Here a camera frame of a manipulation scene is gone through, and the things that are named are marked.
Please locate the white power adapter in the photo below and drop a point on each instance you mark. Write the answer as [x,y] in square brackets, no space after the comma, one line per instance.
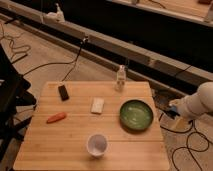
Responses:
[58,15]

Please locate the white rectangular block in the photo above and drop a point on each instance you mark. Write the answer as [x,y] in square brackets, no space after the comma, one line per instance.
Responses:
[97,105]

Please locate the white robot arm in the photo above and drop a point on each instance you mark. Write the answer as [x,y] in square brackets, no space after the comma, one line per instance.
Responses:
[195,105]

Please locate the green ceramic bowl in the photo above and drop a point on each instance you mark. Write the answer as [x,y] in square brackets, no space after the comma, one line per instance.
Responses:
[136,115]

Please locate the orange toy carrot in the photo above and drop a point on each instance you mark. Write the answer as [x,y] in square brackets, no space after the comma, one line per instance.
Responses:
[56,117]

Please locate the blue box on floor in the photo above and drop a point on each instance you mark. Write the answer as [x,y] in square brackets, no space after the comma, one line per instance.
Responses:
[173,107]

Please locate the clear plastic bottle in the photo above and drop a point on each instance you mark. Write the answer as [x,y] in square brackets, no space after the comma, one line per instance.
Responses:
[121,78]

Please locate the black rectangular block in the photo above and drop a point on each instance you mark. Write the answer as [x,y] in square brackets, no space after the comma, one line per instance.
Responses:
[63,93]

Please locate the black chair frame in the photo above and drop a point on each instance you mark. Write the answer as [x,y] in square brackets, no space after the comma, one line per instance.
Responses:
[13,93]

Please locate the white ceramic cup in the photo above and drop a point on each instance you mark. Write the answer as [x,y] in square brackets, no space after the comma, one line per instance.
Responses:
[97,145]

